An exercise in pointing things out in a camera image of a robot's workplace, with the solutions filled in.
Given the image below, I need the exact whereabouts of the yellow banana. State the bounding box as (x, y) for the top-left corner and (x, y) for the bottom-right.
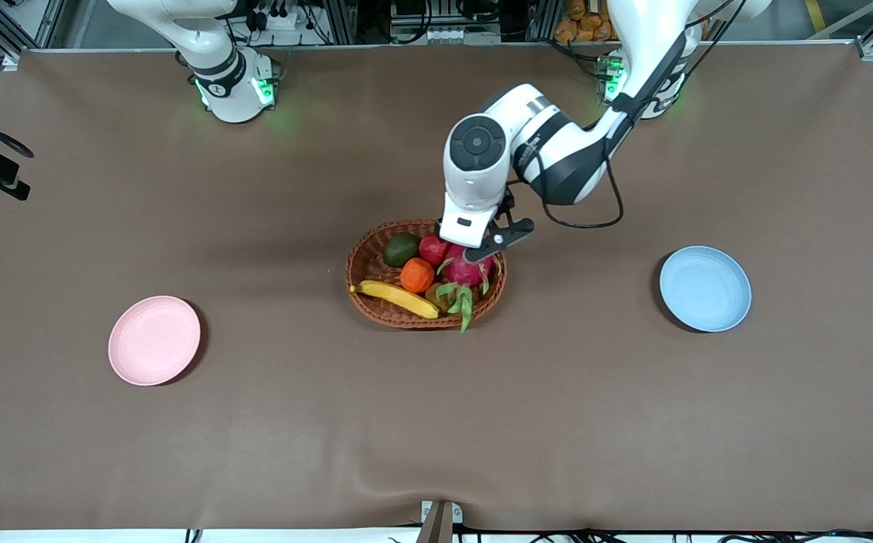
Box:
(350, 280), (441, 320)

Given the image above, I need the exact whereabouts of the brown wicker basket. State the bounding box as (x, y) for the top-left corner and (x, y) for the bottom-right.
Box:
(345, 219), (508, 330)

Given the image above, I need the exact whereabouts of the bag of orange items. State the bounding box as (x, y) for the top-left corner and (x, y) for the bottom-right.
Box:
(555, 0), (618, 43)

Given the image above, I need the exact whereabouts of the white power strip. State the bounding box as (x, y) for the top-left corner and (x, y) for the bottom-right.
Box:
(244, 2), (321, 32)

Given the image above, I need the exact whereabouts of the red apple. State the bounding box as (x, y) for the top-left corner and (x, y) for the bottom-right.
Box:
(419, 234), (452, 266)

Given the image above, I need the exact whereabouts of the green avocado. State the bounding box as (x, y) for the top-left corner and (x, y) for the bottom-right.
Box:
(383, 233), (421, 268)

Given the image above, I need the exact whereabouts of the brown table cloth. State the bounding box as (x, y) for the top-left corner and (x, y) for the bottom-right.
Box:
(0, 41), (873, 532)

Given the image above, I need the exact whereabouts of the blue plate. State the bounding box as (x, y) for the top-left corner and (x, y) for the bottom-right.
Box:
(659, 246), (752, 333)

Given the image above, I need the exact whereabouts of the pink dragon fruit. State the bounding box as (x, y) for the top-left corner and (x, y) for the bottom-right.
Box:
(436, 244), (503, 334)

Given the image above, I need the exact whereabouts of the pink plate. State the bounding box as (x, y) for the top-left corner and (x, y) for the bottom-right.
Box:
(108, 296), (201, 387)

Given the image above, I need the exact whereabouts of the orange fruit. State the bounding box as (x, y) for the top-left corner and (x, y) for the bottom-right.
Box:
(400, 258), (435, 293)

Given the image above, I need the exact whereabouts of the metal bracket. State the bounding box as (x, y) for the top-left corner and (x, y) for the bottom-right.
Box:
(421, 500), (463, 543)

